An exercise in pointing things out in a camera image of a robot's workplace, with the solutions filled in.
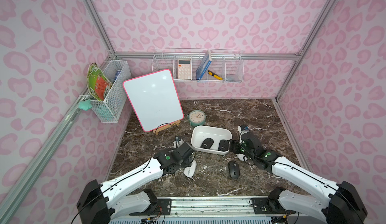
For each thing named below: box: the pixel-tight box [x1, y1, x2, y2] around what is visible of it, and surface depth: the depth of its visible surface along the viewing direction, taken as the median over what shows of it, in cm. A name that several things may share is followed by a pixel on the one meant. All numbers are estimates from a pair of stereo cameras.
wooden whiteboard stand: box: [152, 120, 181, 136], surface depth 100 cm
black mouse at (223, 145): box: [217, 139, 230, 152], surface depth 94 cm
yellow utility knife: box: [208, 70, 224, 81], surface depth 100 cm
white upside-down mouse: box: [183, 159, 197, 178], surface depth 85 cm
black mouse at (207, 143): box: [200, 137, 215, 150], surface depth 96 cm
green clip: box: [77, 98, 93, 111], surface depth 64 cm
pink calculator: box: [177, 59, 192, 79], surface depth 97 cm
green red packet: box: [86, 62, 113, 101], surface depth 74 cm
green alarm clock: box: [187, 109, 207, 127], surface depth 109 cm
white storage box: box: [190, 125, 233, 156], surface depth 99 cm
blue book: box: [196, 49, 213, 80], surface depth 90 cm
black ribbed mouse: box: [228, 160, 240, 179], surface depth 85 cm
